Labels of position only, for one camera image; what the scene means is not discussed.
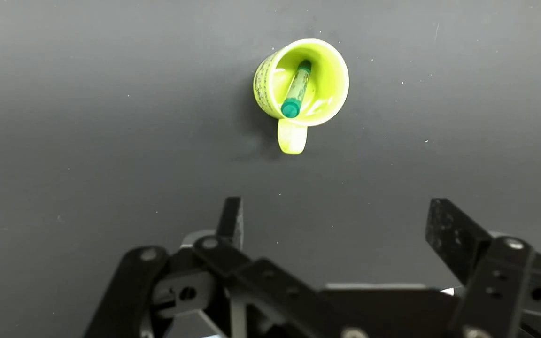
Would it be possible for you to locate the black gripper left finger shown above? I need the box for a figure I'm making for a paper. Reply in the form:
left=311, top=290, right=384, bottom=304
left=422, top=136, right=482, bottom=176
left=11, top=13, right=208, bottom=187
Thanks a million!
left=215, top=197, right=244, bottom=247

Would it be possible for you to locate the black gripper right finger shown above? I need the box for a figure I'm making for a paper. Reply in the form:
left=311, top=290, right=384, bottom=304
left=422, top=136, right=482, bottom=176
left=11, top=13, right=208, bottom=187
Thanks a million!
left=424, top=197, right=492, bottom=283

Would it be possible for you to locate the yellow-green mug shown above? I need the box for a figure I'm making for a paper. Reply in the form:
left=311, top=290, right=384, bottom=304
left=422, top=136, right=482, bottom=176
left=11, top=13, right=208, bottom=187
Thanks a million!
left=251, top=37, right=349, bottom=155

